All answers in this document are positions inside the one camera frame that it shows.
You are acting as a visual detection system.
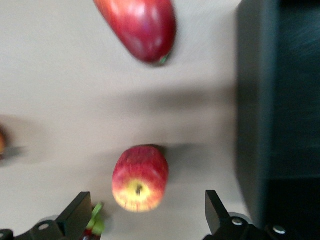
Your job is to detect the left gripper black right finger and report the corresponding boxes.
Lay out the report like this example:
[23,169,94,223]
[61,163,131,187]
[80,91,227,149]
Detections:
[203,190,296,240]

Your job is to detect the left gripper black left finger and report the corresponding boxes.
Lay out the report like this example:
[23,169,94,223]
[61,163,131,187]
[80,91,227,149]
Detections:
[14,191,93,240]

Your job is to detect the small red yellow apple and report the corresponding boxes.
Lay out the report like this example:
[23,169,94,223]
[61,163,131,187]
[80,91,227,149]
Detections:
[111,144,170,214]

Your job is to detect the black rectangular plastic tray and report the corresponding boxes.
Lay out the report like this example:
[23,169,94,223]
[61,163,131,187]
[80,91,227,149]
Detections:
[234,0,320,240]

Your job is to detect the dark purple mangosteen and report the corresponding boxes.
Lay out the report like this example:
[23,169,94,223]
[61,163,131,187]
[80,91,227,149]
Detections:
[83,201,106,240]

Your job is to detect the red yellow mango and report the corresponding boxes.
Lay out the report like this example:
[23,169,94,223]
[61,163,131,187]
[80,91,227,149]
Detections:
[93,0,178,67]

